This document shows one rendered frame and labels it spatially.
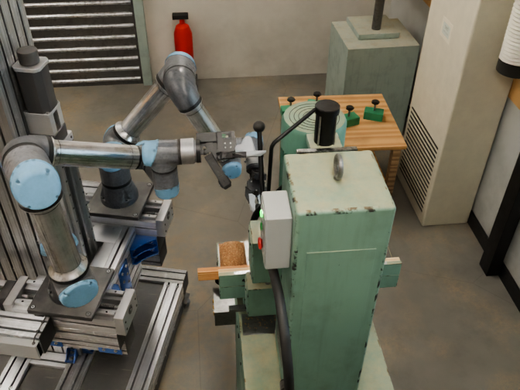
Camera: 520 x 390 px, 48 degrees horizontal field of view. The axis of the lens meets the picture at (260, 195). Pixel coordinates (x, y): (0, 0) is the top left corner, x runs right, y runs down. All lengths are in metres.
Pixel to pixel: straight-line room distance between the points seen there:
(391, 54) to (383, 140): 0.83
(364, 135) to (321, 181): 2.01
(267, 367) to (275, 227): 0.66
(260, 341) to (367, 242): 0.69
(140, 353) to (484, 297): 1.78
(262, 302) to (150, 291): 1.22
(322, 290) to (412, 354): 1.57
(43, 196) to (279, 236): 0.62
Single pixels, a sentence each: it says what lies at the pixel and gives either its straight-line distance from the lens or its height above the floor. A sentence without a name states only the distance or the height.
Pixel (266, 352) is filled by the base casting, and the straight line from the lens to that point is 1.87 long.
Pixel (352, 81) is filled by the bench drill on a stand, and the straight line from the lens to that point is 3.95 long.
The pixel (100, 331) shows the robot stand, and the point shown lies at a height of 0.69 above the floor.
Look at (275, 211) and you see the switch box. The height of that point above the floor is 1.48.
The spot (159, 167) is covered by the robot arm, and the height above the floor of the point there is 1.32.
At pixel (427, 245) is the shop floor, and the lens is 3.46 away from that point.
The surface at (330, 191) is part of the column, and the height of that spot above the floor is 1.52.
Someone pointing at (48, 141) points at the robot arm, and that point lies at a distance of 1.70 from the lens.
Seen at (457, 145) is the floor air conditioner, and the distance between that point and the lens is 3.26.
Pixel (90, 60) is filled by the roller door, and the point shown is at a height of 0.23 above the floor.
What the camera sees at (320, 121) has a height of 1.59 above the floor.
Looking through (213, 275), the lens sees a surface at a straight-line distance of 1.91.
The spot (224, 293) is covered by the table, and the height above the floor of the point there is 0.87.
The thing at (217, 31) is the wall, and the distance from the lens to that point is 4.75.
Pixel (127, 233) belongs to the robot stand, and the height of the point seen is 0.73.
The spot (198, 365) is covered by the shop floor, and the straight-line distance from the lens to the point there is 2.82.
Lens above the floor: 2.33
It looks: 40 degrees down
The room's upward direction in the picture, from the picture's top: 1 degrees clockwise
